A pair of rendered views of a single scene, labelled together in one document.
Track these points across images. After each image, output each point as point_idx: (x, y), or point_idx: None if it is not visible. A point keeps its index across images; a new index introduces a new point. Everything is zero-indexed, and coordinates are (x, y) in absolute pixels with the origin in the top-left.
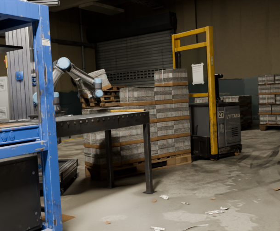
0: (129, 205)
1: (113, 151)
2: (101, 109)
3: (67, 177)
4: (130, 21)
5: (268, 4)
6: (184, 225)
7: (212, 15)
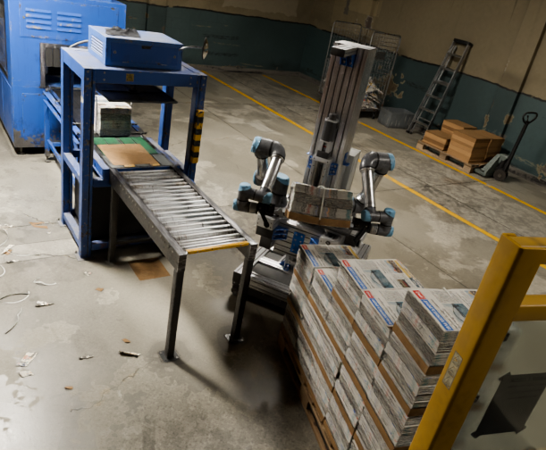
0: (135, 320)
1: (294, 323)
2: (302, 249)
3: (262, 293)
4: None
5: None
6: (28, 321)
7: None
